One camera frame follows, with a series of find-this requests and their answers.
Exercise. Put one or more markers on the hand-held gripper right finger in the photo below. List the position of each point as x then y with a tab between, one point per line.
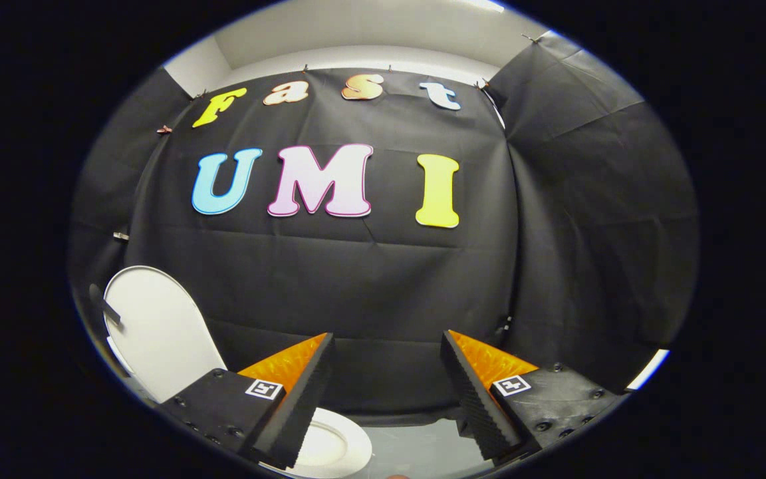
479	406

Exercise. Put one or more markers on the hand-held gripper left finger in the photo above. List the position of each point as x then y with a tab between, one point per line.
300	406

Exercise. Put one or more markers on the white toilet bowl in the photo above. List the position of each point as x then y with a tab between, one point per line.
350	442

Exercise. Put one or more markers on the black backdrop cloth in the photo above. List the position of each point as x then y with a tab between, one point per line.
370	286

